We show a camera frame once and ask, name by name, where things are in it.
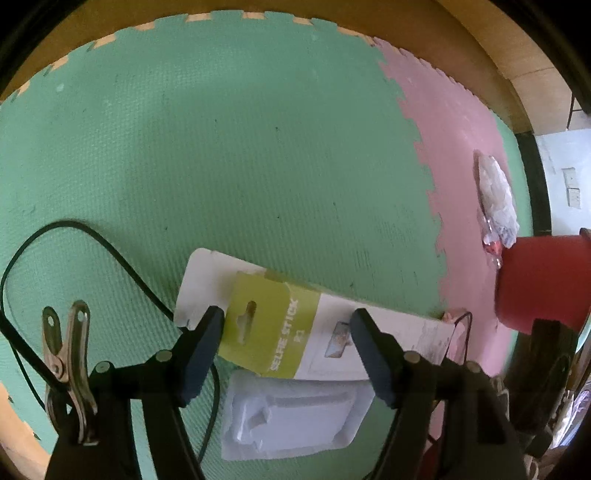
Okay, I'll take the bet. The metal spring clamp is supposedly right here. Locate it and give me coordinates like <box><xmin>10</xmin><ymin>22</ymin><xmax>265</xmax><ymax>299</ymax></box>
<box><xmin>41</xmin><ymin>300</ymin><xmax>100</xmax><ymax>446</ymax></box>

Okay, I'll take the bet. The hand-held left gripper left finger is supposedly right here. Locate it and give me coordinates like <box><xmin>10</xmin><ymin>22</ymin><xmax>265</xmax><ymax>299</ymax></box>
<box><xmin>44</xmin><ymin>305</ymin><xmax>226</xmax><ymax>480</ymax></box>

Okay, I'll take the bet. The clear plastic blister tray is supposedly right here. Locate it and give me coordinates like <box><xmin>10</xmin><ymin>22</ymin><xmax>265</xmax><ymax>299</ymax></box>
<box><xmin>221</xmin><ymin>369</ymin><xmax>374</xmax><ymax>461</ymax></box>

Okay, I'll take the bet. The pink foam mat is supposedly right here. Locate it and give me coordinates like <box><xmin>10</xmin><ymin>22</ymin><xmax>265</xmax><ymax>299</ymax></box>
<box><xmin>374</xmin><ymin>39</ymin><xmax>532</xmax><ymax>377</ymax></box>

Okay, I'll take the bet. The green and white cardboard box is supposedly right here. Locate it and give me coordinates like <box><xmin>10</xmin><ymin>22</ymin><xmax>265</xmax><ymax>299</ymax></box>
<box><xmin>174</xmin><ymin>248</ymin><xmax>455</xmax><ymax>381</ymax></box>

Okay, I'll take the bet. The crumpled white plastic bag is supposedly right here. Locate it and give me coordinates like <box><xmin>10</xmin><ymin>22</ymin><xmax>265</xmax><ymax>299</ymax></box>
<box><xmin>475</xmin><ymin>150</ymin><xmax>520</xmax><ymax>245</ymax></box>

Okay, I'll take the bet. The red bin with green rim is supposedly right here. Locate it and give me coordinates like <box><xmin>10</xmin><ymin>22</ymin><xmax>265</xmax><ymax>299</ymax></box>
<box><xmin>494</xmin><ymin>228</ymin><xmax>591</xmax><ymax>335</ymax></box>

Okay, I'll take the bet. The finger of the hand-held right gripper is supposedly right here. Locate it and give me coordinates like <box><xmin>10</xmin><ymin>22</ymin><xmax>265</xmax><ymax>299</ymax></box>
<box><xmin>505</xmin><ymin>318</ymin><xmax>575</xmax><ymax>432</ymax></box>

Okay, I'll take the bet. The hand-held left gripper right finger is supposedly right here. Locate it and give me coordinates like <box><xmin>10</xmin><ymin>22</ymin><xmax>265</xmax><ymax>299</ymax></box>
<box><xmin>350</xmin><ymin>307</ymin><xmax>527</xmax><ymax>480</ymax></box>

